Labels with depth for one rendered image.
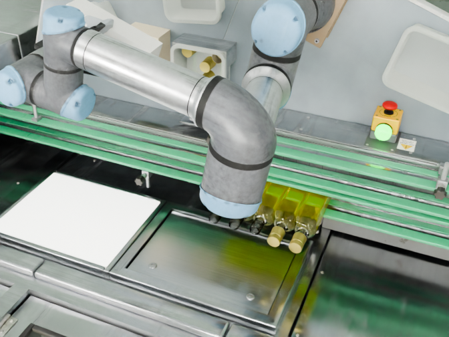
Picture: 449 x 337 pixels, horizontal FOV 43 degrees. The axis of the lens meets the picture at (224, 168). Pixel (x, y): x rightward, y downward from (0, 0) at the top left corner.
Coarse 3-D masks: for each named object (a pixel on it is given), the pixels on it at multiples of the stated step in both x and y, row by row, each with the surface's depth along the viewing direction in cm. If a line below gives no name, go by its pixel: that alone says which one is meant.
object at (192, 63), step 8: (176, 48) 165; (184, 48) 162; (192, 48) 161; (200, 48) 160; (176, 56) 167; (184, 56) 171; (192, 56) 171; (200, 56) 170; (224, 56) 159; (184, 64) 172; (192, 64) 173; (216, 64) 169; (224, 64) 160; (200, 72) 173; (216, 72) 171; (224, 72) 161
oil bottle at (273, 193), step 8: (272, 184) 160; (264, 192) 157; (272, 192) 157; (280, 192) 157; (264, 200) 154; (272, 200) 154; (280, 200) 155; (264, 208) 151; (272, 208) 151; (256, 216) 151; (264, 216) 150; (272, 216) 151
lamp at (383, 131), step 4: (380, 124) 152; (384, 124) 151; (388, 124) 152; (376, 128) 152; (380, 128) 151; (384, 128) 150; (388, 128) 150; (376, 132) 152; (380, 132) 151; (384, 132) 150; (388, 132) 150; (376, 136) 152; (380, 136) 151; (384, 136) 151; (388, 136) 151
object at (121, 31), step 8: (80, 0) 140; (80, 8) 138; (88, 8) 139; (96, 8) 140; (96, 16) 138; (104, 16) 139; (112, 16) 140; (120, 24) 139; (128, 24) 140; (112, 32) 136; (120, 32) 136; (128, 32) 138; (136, 32) 139; (120, 40) 136; (128, 40) 135; (136, 40) 136; (144, 40) 137; (152, 40) 139; (144, 48) 135; (152, 48) 136; (160, 48) 140
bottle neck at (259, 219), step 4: (260, 216) 150; (256, 220) 149; (260, 220) 149; (264, 220) 150; (252, 224) 148; (256, 224) 147; (260, 224) 148; (264, 224) 150; (252, 228) 149; (256, 228) 147; (260, 228) 147; (252, 232) 148; (256, 232) 148
